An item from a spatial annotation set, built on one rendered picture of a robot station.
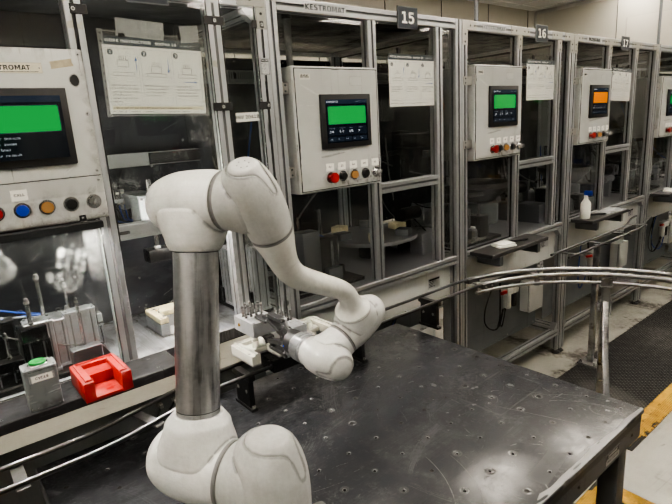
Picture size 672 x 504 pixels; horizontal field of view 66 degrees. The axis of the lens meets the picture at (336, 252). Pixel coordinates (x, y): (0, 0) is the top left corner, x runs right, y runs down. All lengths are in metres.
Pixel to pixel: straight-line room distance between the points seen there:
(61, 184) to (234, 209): 0.66
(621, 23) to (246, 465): 9.16
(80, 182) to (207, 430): 0.79
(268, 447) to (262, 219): 0.47
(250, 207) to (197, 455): 0.55
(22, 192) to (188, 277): 0.60
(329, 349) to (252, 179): 0.57
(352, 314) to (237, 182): 0.57
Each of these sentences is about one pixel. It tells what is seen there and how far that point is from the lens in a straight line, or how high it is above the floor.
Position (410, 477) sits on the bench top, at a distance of 1.49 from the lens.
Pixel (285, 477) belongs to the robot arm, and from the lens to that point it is 1.16.
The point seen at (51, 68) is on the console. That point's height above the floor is 1.78.
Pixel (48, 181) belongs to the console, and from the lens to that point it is 1.61.
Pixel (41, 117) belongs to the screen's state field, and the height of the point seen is 1.65.
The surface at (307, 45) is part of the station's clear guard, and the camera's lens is 2.04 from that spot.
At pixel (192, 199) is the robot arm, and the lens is 1.12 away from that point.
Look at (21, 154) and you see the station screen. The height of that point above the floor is 1.56.
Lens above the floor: 1.59
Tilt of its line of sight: 14 degrees down
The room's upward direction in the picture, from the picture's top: 4 degrees counter-clockwise
